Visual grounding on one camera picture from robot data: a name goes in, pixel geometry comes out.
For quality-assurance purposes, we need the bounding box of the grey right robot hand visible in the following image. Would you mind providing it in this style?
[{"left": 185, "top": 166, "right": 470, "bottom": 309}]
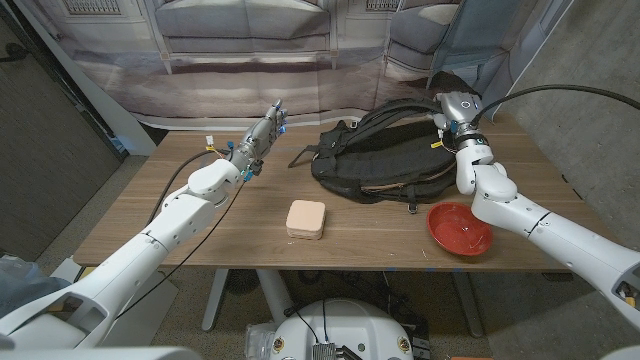
[{"left": 432, "top": 91, "right": 486, "bottom": 137}]

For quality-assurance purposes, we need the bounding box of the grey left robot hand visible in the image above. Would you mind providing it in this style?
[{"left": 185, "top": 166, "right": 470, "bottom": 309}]
[{"left": 227, "top": 98, "right": 289, "bottom": 182}]

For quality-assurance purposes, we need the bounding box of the black backpack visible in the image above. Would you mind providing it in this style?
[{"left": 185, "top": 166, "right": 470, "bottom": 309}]
[{"left": 287, "top": 97, "right": 459, "bottom": 215}]

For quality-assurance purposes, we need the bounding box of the red bowl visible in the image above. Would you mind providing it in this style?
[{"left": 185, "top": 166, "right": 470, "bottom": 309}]
[{"left": 426, "top": 201, "right": 495, "bottom": 258}]

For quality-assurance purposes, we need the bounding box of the printed room backdrop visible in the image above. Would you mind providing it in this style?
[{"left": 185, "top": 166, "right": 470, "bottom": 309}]
[{"left": 29, "top": 0, "right": 576, "bottom": 132}]

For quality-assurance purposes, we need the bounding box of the peach square foam block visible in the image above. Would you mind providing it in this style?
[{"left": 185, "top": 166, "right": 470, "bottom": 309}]
[{"left": 285, "top": 199, "right": 327, "bottom": 241}]

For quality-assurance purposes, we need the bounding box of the dark round floor object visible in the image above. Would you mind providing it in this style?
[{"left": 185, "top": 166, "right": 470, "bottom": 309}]
[{"left": 224, "top": 269, "right": 261, "bottom": 296}]

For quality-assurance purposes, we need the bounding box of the white table leg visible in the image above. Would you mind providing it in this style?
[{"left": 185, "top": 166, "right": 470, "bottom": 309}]
[{"left": 201, "top": 268, "right": 297, "bottom": 334}]

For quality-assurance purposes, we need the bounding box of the grey table leg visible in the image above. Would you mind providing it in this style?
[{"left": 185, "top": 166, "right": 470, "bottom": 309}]
[{"left": 452, "top": 272, "right": 485, "bottom": 339}]

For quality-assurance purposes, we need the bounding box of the clear plastic bag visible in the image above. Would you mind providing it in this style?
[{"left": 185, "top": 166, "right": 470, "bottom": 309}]
[{"left": 244, "top": 322, "right": 279, "bottom": 360}]

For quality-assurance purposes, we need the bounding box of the dark door panel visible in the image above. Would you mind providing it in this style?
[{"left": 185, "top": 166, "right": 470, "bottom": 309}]
[{"left": 0, "top": 9, "right": 126, "bottom": 261}]

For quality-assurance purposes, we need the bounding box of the white robot torso base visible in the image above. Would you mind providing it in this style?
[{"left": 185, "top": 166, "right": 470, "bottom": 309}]
[{"left": 269, "top": 298, "right": 415, "bottom": 360}]

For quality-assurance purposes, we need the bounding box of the person leg in jeans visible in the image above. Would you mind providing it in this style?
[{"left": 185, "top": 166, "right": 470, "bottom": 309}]
[{"left": 0, "top": 257, "right": 72, "bottom": 319}]

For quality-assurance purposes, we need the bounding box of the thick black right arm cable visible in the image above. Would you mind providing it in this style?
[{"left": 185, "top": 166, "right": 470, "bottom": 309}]
[{"left": 468, "top": 83, "right": 640, "bottom": 129}]

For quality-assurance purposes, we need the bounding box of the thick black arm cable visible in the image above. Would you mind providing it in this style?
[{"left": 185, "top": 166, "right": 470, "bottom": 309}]
[
  {"left": 468, "top": 83, "right": 640, "bottom": 129},
  {"left": 146, "top": 148, "right": 224, "bottom": 227}
]

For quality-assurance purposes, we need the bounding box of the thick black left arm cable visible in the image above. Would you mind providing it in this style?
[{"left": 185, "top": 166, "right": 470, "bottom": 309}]
[{"left": 146, "top": 148, "right": 224, "bottom": 227}]

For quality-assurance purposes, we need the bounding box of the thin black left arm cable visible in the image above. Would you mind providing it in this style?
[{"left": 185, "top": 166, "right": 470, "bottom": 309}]
[{"left": 114, "top": 182, "right": 247, "bottom": 321}]

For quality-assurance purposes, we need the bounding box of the white backdrop stand post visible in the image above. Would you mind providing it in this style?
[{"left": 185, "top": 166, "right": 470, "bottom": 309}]
[{"left": 12, "top": 0, "right": 158, "bottom": 157}]

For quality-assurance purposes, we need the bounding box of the black door handle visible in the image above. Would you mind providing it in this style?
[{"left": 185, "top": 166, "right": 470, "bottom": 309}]
[{"left": 0, "top": 43, "right": 29, "bottom": 64}]

